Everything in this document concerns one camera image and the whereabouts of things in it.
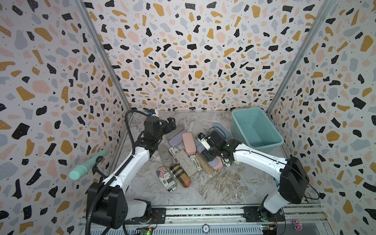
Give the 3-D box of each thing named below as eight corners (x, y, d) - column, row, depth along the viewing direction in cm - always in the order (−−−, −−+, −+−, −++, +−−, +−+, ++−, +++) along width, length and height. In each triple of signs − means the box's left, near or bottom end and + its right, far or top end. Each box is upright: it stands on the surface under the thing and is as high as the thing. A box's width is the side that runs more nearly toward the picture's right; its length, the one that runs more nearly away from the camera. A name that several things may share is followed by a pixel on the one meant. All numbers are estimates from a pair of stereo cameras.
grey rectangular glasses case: (190, 177, 86) (189, 174, 83) (175, 155, 95) (174, 151, 92) (196, 172, 88) (197, 169, 84) (181, 151, 97) (181, 147, 94)
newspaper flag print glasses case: (174, 159, 95) (174, 157, 93) (168, 151, 99) (167, 149, 97) (181, 154, 97) (181, 152, 95) (174, 147, 101) (174, 144, 99)
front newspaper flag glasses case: (170, 194, 81) (169, 193, 79) (155, 172, 89) (154, 170, 87) (178, 187, 84) (178, 186, 82) (164, 166, 92) (163, 164, 90)
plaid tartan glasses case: (185, 189, 83) (185, 187, 81) (169, 168, 91) (168, 166, 89) (192, 183, 85) (192, 181, 83) (175, 164, 93) (175, 162, 91)
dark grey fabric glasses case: (166, 168, 91) (165, 166, 89) (158, 148, 100) (158, 146, 98) (174, 164, 93) (174, 163, 91) (166, 145, 102) (165, 143, 100)
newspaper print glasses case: (197, 171, 91) (198, 169, 88) (189, 157, 97) (189, 154, 94) (203, 168, 92) (203, 166, 89) (194, 154, 98) (194, 152, 95)
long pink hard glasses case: (187, 156, 96) (187, 152, 92) (182, 137, 106) (182, 133, 102) (197, 154, 98) (197, 150, 94) (191, 135, 108) (190, 131, 104)
